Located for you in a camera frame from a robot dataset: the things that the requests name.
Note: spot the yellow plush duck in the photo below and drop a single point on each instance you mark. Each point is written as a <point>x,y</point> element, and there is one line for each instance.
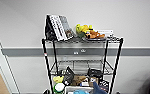
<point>81,29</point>

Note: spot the grey printed box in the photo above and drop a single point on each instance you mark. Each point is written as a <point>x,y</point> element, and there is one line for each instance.
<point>68,28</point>

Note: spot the orange plush toy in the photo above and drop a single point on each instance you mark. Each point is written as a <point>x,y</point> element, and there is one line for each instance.
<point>96,34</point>

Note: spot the white printed box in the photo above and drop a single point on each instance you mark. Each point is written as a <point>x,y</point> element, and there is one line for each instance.
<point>57,26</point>

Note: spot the black printed bag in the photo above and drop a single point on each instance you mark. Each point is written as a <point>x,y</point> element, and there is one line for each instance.
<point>68,76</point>

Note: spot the white flat box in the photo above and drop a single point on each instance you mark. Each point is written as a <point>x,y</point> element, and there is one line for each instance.
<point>107,32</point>

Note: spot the small yellow plush toy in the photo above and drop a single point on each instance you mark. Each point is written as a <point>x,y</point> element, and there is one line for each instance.
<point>57,79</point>

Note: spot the blue bottle white cap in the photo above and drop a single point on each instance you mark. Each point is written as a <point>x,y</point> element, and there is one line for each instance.
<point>85,84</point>

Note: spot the brown paper box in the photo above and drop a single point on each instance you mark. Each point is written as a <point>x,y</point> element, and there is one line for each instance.
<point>93,80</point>

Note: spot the green white round container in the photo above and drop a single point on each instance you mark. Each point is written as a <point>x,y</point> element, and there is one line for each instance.
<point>59,88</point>

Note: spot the dark blue plush shark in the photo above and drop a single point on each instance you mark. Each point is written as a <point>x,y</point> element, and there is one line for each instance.
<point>97,89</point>

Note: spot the dark printed packet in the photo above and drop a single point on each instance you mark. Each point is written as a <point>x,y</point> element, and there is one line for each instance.
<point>105,86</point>

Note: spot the white wall socket plate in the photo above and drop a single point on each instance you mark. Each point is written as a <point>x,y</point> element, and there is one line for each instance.
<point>83,50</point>
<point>76,52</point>

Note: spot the long grey wall band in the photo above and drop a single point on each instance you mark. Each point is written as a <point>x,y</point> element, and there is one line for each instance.
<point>24,51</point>

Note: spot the white door frame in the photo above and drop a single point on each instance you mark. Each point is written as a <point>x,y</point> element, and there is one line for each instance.
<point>4,73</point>

